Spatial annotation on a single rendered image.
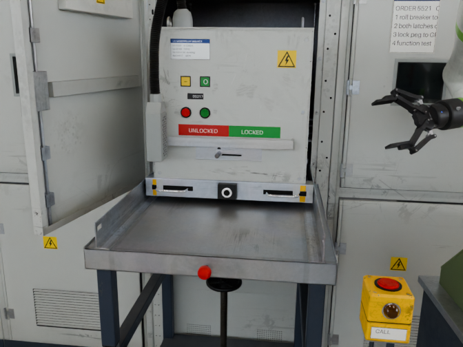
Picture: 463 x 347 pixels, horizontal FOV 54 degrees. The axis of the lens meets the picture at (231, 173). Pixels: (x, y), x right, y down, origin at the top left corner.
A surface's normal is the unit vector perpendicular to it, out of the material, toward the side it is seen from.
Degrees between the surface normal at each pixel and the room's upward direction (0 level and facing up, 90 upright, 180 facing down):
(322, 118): 90
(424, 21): 90
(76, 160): 90
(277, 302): 90
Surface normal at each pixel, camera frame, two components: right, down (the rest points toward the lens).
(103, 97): 0.95, 0.09
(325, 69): -0.11, 0.25
